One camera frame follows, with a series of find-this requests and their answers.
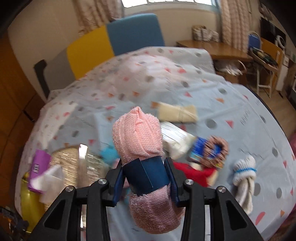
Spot grey yellow blue headboard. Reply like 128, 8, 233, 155
44, 14, 165, 90

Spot wooden desk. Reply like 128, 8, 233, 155
176, 40, 253, 62

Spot red knitted item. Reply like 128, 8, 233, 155
174, 162, 219, 187

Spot purple tissue carton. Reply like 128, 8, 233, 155
28, 150, 51, 193

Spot pink towel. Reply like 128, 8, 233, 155
112, 106, 183, 235

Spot silver plastic packet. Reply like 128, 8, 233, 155
161, 121, 196, 160

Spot ornate gold tissue box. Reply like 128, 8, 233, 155
40, 143, 114, 209

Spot black television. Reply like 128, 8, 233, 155
260, 18, 286, 44

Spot beige patterned curtain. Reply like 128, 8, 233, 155
218, 0, 250, 53

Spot patterned plastic table cover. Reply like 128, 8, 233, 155
15, 47, 295, 240

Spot yellow metal tin tray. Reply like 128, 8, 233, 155
21, 172, 45, 233

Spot window with grille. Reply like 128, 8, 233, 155
121, 0, 217, 8

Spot packages on desk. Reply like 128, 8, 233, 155
192, 25, 220, 42

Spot beige folded cloth bundle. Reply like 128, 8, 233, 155
158, 102, 198, 123

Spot white basket under desk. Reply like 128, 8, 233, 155
214, 60, 247, 76

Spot white knitted sock bundle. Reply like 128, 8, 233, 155
232, 155, 257, 215

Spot wooden wardrobe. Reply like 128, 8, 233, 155
1, 32, 44, 207

